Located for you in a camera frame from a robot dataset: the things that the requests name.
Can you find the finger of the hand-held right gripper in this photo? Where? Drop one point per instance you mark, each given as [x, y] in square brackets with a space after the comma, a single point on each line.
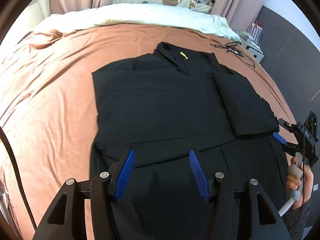
[278, 137]
[287, 124]

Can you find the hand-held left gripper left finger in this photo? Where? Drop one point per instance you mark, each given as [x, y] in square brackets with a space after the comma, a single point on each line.
[125, 175]

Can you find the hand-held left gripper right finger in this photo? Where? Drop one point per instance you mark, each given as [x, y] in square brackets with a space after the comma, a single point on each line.
[198, 177]

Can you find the black jacket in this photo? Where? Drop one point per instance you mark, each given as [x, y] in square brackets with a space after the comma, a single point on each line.
[162, 100]

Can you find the person's right forearm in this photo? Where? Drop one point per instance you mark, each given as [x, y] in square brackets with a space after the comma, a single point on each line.
[298, 222]

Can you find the person's right hand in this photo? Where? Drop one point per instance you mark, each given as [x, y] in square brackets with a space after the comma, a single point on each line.
[307, 185]

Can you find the white storage box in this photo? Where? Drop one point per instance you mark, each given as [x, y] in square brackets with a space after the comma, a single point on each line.
[255, 51]

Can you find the striped gift bag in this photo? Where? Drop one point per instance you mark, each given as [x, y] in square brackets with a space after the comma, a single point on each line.
[255, 30]

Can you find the salmon bed sheet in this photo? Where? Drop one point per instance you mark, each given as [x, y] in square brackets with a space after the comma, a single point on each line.
[50, 92]

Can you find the white duvet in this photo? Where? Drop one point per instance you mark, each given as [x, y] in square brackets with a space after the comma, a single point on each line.
[150, 17]

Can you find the cream padded headboard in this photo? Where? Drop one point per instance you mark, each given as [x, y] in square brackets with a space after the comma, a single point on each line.
[37, 12]

